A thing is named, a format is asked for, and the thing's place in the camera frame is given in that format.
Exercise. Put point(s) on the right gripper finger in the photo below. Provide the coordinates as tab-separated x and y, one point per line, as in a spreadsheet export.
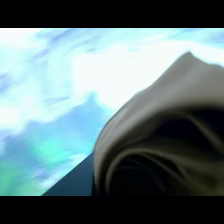
78	181

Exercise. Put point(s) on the brown garment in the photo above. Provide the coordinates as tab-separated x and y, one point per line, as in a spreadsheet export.
173	133

